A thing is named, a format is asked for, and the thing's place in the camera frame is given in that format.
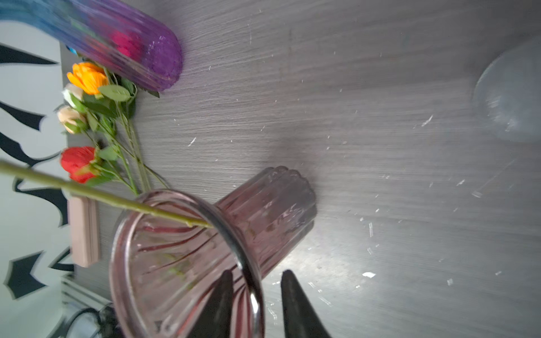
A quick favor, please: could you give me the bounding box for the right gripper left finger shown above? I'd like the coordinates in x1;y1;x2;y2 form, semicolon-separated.
188;270;233;338

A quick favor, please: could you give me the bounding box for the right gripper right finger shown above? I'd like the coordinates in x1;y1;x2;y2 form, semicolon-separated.
280;270;331;338

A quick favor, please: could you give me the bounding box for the dark maroon glass vase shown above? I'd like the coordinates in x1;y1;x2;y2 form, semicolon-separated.
109;166;317;337

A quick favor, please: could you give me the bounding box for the pink rose stem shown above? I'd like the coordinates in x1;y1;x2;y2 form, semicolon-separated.
1;160;211;228

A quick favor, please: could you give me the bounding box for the red rose flower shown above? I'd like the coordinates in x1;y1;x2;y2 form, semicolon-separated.
60;146;140;195

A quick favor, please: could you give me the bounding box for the cream rose flower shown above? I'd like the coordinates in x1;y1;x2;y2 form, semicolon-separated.
56;105;99;145

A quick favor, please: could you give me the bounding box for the orange rose stem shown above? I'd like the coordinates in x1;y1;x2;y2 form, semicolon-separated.
67;62;152;193

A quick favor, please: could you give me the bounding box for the clear glass vase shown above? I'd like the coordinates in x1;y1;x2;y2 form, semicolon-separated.
472;36;540;143

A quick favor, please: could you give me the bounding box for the purple blue glass vase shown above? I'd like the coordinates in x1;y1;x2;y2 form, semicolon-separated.
1;1;183;92

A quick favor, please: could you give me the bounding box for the pink object at table edge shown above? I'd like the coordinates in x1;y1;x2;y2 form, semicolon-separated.
68;197;100;268

